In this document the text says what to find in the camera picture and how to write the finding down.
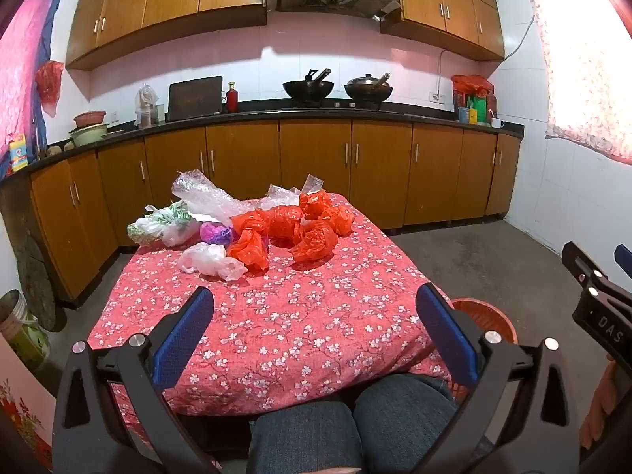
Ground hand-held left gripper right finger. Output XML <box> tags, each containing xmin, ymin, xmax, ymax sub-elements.
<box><xmin>415</xmin><ymin>284</ymin><xmax>581</xmax><ymax>474</ymax></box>

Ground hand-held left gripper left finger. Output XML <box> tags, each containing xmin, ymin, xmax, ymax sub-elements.
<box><xmin>52</xmin><ymin>285</ymin><xmax>220</xmax><ymax>474</ymax></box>

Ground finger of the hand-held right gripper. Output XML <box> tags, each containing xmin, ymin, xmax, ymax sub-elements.
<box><xmin>613</xmin><ymin>244</ymin><xmax>632</xmax><ymax>277</ymax></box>
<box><xmin>562</xmin><ymin>241</ymin><xmax>613</xmax><ymax>298</ymax></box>

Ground red plastic basket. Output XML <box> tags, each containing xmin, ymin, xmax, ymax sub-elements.
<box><xmin>433</xmin><ymin>297</ymin><xmax>518</xmax><ymax>401</ymax></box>

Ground plain white plastic bag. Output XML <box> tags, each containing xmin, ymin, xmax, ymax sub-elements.
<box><xmin>178</xmin><ymin>242</ymin><xmax>248</xmax><ymax>282</ymax></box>

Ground red plastic bag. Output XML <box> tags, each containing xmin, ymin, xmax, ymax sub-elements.
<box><xmin>226</xmin><ymin>211</ymin><xmax>271</xmax><ymax>272</ymax></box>
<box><xmin>321</xmin><ymin>205</ymin><xmax>355</xmax><ymax>236</ymax></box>
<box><xmin>267</xmin><ymin>206</ymin><xmax>304</xmax><ymax>248</ymax></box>
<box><xmin>299</xmin><ymin>189</ymin><xmax>333</xmax><ymax>220</ymax></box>
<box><xmin>34</xmin><ymin>60</ymin><xmax>65</xmax><ymax>118</ymax></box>
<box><xmin>289</xmin><ymin>220</ymin><xmax>339</xmax><ymax>264</ymax></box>

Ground purple plastic bag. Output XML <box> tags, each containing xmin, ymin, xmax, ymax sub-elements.
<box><xmin>199</xmin><ymin>222</ymin><xmax>234</xmax><ymax>246</ymax></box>

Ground white green printed plastic bag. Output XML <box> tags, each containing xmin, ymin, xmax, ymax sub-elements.
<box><xmin>127</xmin><ymin>201</ymin><xmax>193</xmax><ymax>248</ymax></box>

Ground clear plastic bag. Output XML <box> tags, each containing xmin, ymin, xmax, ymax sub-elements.
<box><xmin>267</xmin><ymin>174</ymin><xmax>324</xmax><ymax>209</ymax></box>
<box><xmin>171</xmin><ymin>169</ymin><xmax>258</xmax><ymax>226</ymax></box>

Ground person's right hand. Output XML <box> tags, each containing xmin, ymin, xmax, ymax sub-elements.
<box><xmin>580</xmin><ymin>358</ymin><xmax>620</xmax><ymax>450</ymax></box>

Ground person's right leg in jeans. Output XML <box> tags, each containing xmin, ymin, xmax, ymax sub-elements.
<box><xmin>353</xmin><ymin>374</ymin><xmax>460</xmax><ymax>474</ymax></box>

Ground person's leg in jeans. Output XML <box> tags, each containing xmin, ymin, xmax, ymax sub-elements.
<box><xmin>353</xmin><ymin>374</ymin><xmax>460</xmax><ymax>474</ymax></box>
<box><xmin>249</xmin><ymin>401</ymin><xmax>363</xmax><ymax>474</ymax></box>

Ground red floral tablecloth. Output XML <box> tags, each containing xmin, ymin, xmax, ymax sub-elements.
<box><xmin>88</xmin><ymin>192</ymin><xmax>470</xmax><ymax>455</ymax></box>

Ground person's left leg in jeans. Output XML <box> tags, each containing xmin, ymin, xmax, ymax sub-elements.
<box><xmin>249</xmin><ymin>401</ymin><xmax>363</xmax><ymax>474</ymax></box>

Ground round wooden chopping block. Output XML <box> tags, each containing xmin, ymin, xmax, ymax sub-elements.
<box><xmin>0</xmin><ymin>178</ymin><xmax>67</xmax><ymax>331</ymax></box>

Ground green and white bucket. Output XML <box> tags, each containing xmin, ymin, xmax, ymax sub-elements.
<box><xmin>0</xmin><ymin>290</ymin><xmax>50</xmax><ymax>371</ymax></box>

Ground floral printed board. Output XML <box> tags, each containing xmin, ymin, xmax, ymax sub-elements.
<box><xmin>0</xmin><ymin>336</ymin><xmax>57</xmax><ymax>470</ymax></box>

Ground green box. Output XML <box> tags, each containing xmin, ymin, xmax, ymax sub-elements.
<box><xmin>466</xmin><ymin>96</ymin><xmax>487</xmax><ymax>125</ymax></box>

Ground pink floral window curtain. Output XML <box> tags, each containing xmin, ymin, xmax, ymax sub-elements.
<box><xmin>526</xmin><ymin>0</ymin><xmax>632</xmax><ymax>166</ymax></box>

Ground red bag over bottles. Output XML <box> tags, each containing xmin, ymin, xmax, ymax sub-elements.
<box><xmin>451</xmin><ymin>75</ymin><xmax>495</xmax><ymax>107</ymax></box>

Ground wooden kitchen base cabinets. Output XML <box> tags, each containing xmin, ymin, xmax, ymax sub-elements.
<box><xmin>0</xmin><ymin>100</ymin><xmax>524</xmax><ymax>307</ymax></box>

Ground jars in clear bag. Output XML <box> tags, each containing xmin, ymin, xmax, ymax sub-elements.
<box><xmin>134</xmin><ymin>83</ymin><xmax>166</xmax><ymax>129</ymax></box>

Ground dark cutting board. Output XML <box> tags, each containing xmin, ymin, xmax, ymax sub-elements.
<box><xmin>167</xmin><ymin>76</ymin><xmax>224</xmax><ymax>122</ymax></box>

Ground yellow and blue box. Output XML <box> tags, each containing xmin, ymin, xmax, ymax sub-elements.
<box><xmin>10</xmin><ymin>133</ymin><xmax>29</xmax><ymax>173</ymax></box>

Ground gas stove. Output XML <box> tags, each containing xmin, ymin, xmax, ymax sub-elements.
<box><xmin>281</xmin><ymin>99</ymin><xmax>383</xmax><ymax>111</ymax></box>

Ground black wok with lid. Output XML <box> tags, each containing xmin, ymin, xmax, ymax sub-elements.
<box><xmin>344</xmin><ymin>73</ymin><xmax>394</xmax><ymax>103</ymax></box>

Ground open black wok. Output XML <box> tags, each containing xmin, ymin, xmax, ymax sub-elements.
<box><xmin>282</xmin><ymin>68</ymin><xmax>335</xmax><ymax>102</ymax></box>

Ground hanging red plastic bag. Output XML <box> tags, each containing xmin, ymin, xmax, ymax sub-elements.
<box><xmin>34</xmin><ymin>60</ymin><xmax>65</xmax><ymax>118</ymax></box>

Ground pink curtain with blue border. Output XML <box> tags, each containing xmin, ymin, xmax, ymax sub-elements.
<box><xmin>0</xmin><ymin>0</ymin><xmax>65</xmax><ymax>179</ymax></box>

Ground white wall cable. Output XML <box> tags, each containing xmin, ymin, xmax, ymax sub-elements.
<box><xmin>437</xmin><ymin>14</ymin><xmax>537</xmax><ymax>94</ymax></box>

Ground narrow wooden wall cabinet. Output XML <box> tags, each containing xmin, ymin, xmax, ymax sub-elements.
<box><xmin>380</xmin><ymin>0</ymin><xmax>505</xmax><ymax>62</ymax></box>

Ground wide wooden wall cabinet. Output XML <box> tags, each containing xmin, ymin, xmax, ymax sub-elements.
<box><xmin>66</xmin><ymin>0</ymin><xmax>270</xmax><ymax>71</ymax></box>

